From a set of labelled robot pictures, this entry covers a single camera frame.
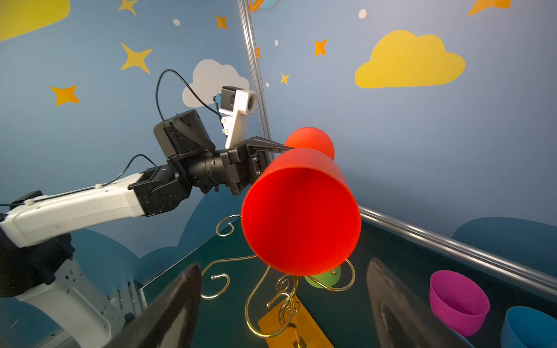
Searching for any aluminium frame back bar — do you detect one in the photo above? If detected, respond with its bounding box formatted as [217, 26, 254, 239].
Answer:
[358, 205, 556, 297]

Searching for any left floor edge rail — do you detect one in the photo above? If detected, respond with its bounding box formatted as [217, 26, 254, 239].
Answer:
[134, 219, 251, 302]

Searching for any gold wire glass rack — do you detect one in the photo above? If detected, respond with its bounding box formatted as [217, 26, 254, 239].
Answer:
[199, 212, 357, 339]

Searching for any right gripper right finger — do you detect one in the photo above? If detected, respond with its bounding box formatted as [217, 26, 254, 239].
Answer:
[366, 258, 467, 347]

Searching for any blue wine glass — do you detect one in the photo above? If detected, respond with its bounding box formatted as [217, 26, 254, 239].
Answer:
[500, 306, 556, 348]
[452, 330, 474, 348]

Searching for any aluminium frame left post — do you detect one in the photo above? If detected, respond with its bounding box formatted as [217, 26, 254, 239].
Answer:
[236, 0, 272, 140]

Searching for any orange wooden rack base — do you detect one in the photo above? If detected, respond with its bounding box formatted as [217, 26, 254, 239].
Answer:
[258, 296, 334, 348]

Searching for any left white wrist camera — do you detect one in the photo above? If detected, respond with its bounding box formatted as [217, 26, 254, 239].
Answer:
[215, 86, 258, 149]

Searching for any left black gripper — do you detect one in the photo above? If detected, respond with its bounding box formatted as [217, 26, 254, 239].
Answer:
[219, 137, 292, 195]

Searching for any red wine glass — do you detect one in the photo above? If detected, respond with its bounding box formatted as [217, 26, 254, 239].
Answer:
[241, 127, 362, 276]

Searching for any green wine glass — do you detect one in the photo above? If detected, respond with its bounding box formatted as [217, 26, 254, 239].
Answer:
[304, 265, 342, 289]

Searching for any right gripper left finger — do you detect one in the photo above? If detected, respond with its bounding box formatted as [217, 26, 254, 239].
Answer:
[106, 263, 202, 347]

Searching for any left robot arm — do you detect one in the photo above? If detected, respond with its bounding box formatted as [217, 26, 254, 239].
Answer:
[1, 110, 287, 347]

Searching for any pink wine glass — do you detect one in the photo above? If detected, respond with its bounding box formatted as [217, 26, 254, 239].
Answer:
[429, 271, 490, 337]

